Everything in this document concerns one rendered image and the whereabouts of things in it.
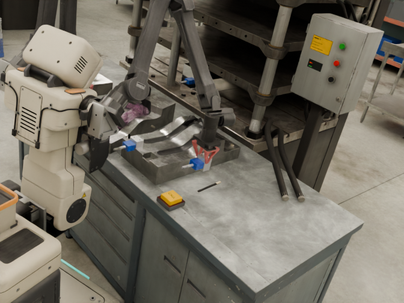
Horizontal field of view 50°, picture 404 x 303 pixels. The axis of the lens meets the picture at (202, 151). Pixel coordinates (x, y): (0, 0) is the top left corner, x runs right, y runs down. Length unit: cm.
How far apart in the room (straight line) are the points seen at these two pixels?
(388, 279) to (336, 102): 136
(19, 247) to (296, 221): 102
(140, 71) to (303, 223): 87
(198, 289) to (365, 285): 141
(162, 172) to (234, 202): 32
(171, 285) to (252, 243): 48
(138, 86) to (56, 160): 40
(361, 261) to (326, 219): 127
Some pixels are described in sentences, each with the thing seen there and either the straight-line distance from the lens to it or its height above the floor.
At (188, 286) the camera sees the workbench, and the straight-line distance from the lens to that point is 184.
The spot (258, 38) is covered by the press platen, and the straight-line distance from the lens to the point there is 235.
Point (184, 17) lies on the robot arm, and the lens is 164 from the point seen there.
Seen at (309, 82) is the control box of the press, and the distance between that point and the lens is 225.
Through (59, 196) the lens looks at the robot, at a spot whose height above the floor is 82.
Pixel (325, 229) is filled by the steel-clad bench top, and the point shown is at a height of 80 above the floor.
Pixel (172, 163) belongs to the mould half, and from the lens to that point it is 180.
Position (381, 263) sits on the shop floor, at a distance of 320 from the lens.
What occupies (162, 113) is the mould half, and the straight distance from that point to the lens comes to 222.
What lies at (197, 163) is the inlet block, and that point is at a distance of 171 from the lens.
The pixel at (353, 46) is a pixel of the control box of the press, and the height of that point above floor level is 140.
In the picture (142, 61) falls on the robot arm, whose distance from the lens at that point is 152.
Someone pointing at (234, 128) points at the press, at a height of 79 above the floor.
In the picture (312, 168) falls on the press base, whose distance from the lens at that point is 304.
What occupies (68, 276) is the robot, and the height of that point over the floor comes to 28.
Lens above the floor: 182
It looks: 29 degrees down
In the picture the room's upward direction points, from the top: 11 degrees clockwise
